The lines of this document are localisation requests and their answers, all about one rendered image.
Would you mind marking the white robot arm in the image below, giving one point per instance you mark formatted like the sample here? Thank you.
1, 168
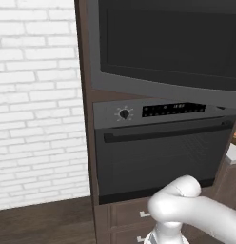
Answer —
192, 211

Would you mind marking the dark grey microwave oven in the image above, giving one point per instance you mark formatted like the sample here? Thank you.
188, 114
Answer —
129, 85

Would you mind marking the black oven door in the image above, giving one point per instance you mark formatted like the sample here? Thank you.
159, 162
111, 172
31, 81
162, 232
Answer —
154, 165

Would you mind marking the black microwave door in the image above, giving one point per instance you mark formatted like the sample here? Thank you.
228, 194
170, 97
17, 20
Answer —
167, 41

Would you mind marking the black oven knob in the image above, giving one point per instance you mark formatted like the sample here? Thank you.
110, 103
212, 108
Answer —
124, 114

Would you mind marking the dark grey built-in oven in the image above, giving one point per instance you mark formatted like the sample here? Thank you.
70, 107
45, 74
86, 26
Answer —
104, 116

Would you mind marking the brown tall cabinet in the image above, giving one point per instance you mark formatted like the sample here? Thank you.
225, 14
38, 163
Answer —
86, 95

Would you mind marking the brown drawer front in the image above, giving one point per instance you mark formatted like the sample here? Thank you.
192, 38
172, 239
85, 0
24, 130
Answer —
123, 236
126, 213

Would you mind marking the brown base cabinet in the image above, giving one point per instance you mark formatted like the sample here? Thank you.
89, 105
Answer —
229, 186

